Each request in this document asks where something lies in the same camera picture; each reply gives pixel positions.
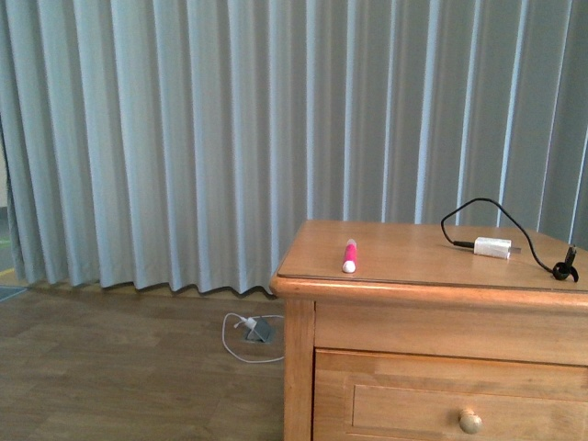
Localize wooden drawer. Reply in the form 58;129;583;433
312;349;587;440

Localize white charger cable on floor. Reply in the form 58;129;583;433
221;312;286;364

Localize black USB cable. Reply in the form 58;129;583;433
440;198;581;282

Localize white USB charger block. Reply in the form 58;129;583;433
473;237;521;260

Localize grey pleated curtain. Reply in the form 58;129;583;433
1;1;587;291

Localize wooden nightstand cabinet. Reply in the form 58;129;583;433
270;220;587;440

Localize white plug in floor outlet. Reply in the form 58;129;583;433
242;317;257;330

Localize grey floor mat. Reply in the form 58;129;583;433
0;286;28;302

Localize pink marker white cap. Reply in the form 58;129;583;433
342;239;357;274

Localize grey floor outlet box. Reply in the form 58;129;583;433
244;318;275;344

